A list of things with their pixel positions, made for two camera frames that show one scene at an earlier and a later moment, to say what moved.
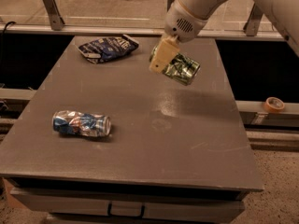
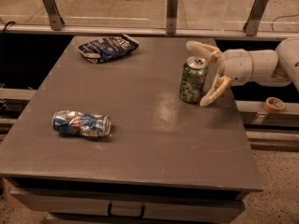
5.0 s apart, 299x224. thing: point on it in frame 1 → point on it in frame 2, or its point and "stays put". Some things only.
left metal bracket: (55, 19) stays put
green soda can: (182, 69) → (193, 80)
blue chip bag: (108, 49) stays put
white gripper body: (181, 25) → (238, 66)
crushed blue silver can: (78, 123) stays put
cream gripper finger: (166, 49) → (220, 84)
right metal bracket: (253, 21) stays put
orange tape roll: (273, 105) stays put
